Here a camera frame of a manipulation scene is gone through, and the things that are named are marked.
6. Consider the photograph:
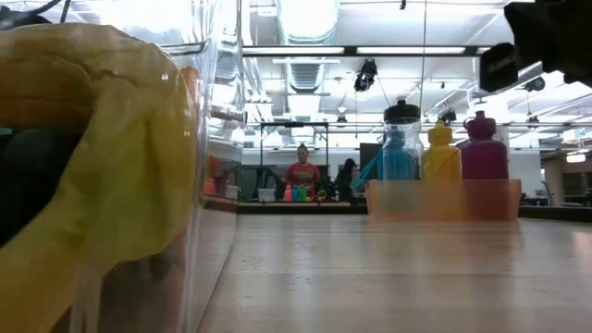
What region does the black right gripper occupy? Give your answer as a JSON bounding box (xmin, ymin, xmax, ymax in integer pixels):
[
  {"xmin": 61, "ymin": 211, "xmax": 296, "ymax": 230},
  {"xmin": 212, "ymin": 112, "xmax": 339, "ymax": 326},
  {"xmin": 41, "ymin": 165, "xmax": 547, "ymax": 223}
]
[{"xmin": 478, "ymin": 0, "xmax": 592, "ymax": 93}]

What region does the purple squeeze bottle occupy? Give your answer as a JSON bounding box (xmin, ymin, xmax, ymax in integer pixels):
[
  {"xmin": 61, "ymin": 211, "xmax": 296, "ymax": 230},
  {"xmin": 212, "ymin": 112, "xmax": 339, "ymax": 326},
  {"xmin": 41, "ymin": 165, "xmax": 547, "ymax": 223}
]
[{"xmin": 461, "ymin": 109, "xmax": 510, "ymax": 181}]

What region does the clear bottle with black cap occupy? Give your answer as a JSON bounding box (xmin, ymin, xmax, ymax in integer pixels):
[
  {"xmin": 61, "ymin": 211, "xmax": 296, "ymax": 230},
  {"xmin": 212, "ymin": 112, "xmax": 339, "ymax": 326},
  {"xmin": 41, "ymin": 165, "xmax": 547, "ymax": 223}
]
[{"xmin": 381, "ymin": 99, "xmax": 425, "ymax": 181}]

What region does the yellow squeeze bottle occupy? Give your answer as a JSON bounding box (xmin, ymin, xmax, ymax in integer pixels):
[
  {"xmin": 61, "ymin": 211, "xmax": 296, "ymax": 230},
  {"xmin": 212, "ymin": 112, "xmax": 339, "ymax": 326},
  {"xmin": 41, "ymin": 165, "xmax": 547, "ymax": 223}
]
[{"xmin": 421, "ymin": 120, "xmax": 463, "ymax": 181}]

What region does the blue squeeze bottle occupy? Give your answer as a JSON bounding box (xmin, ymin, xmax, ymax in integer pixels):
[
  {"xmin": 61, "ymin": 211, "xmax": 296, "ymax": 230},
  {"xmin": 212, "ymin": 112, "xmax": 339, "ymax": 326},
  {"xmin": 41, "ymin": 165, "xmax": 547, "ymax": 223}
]
[{"xmin": 350, "ymin": 129, "xmax": 425, "ymax": 191}]

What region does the yellow toy banana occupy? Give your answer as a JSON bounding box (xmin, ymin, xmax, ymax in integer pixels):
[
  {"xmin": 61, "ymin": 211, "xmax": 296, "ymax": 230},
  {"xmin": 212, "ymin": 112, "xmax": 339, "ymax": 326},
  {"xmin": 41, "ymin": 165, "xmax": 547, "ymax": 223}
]
[{"xmin": 0, "ymin": 22, "xmax": 201, "ymax": 333}]

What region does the black ceiling-mounted device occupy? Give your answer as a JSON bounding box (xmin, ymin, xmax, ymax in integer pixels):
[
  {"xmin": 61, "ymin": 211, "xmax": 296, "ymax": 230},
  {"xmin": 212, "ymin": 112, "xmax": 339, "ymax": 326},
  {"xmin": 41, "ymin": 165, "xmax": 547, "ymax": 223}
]
[{"xmin": 524, "ymin": 76, "xmax": 548, "ymax": 93}]

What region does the orange translucent plastic bin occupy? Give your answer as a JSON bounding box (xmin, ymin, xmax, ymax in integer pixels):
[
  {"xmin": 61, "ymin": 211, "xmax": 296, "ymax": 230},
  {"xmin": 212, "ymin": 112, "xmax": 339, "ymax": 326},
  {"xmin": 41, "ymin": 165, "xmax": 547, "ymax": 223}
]
[{"xmin": 364, "ymin": 179, "xmax": 523, "ymax": 222}]

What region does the overhead light bar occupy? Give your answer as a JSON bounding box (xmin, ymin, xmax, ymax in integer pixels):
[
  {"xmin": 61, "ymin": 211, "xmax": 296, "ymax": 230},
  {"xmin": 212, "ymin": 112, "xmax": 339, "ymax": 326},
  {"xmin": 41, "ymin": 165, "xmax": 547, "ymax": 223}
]
[{"xmin": 240, "ymin": 44, "xmax": 494, "ymax": 58}]

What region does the black computer monitor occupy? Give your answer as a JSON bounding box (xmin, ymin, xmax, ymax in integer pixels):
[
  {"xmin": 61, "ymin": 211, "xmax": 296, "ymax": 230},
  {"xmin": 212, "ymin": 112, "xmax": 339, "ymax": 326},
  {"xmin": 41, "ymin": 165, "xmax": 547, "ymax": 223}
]
[{"xmin": 359, "ymin": 142, "xmax": 385, "ymax": 181}]

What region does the person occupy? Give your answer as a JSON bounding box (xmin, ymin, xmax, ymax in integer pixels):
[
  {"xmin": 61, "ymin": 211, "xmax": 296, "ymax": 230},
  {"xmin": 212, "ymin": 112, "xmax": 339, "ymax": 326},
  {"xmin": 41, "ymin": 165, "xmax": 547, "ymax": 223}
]
[
  {"xmin": 335, "ymin": 158, "xmax": 360, "ymax": 205},
  {"xmin": 282, "ymin": 142, "xmax": 322, "ymax": 198}
]

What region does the clear plastic container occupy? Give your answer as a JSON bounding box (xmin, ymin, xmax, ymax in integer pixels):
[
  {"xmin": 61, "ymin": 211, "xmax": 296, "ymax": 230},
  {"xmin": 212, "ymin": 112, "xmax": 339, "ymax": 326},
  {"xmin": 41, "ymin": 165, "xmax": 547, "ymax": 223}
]
[{"xmin": 0, "ymin": 0, "xmax": 246, "ymax": 333}]

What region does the black hanging camera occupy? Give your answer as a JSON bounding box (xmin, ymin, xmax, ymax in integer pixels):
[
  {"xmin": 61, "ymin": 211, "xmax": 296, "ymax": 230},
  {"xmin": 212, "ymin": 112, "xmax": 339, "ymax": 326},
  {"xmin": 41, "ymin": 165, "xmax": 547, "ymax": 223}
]
[{"xmin": 352, "ymin": 58, "xmax": 379, "ymax": 102}]

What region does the black background table frame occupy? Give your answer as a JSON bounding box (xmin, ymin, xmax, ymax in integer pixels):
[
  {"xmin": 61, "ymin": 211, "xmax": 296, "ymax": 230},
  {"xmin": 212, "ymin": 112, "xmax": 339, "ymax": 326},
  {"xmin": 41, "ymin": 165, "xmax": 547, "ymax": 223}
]
[{"xmin": 258, "ymin": 120, "xmax": 330, "ymax": 150}]

